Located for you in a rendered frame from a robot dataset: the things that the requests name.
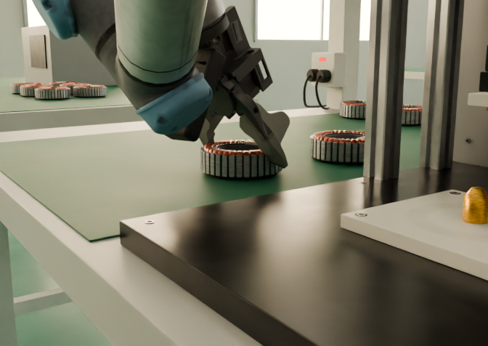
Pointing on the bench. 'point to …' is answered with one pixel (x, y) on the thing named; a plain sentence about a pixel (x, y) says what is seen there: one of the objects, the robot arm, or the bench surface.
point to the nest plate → (427, 230)
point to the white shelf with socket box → (339, 48)
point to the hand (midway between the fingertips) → (244, 163)
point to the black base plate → (319, 266)
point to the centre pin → (476, 206)
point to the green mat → (165, 171)
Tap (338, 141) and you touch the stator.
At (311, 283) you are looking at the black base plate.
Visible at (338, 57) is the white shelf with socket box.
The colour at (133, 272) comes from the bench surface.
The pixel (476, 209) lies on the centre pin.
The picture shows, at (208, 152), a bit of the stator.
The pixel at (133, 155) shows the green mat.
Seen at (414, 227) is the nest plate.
